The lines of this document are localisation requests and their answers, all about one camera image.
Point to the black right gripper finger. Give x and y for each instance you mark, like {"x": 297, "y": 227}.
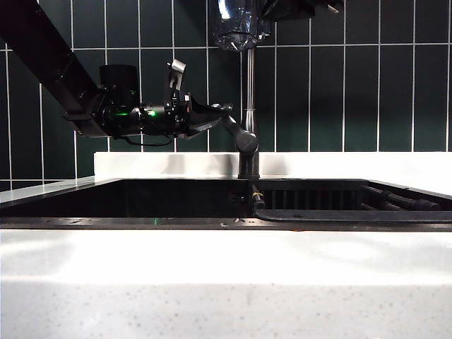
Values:
{"x": 286, "y": 8}

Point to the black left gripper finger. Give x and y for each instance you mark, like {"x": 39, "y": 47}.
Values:
{"x": 206, "y": 111}
{"x": 201, "y": 126}

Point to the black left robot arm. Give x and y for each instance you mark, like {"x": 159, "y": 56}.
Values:
{"x": 53, "y": 63}

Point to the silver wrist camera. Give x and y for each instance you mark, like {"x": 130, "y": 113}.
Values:
{"x": 333, "y": 9}
{"x": 176, "y": 72}

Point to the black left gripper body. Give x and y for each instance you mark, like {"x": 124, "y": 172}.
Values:
{"x": 176, "y": 116}

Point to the black kitchen sink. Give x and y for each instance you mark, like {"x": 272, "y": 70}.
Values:
{"x": 176, "y": 201}

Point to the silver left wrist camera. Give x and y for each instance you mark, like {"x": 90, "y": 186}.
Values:
{"x": 176, "y": 72}

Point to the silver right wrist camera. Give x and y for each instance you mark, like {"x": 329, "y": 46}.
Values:
{"x": 333, "y": 9}

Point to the clear plastic mug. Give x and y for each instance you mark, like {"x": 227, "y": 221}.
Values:
{"x": 233, "y": 21}

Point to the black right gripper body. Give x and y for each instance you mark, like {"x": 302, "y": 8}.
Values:
{"x": 326, "y": 3}

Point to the black sink drain rack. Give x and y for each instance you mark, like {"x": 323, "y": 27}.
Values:
{"x": 318, "y": 216}

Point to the dark metal kitchen faucet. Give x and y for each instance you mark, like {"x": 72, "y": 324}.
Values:
{"x": 250, "y": 166}

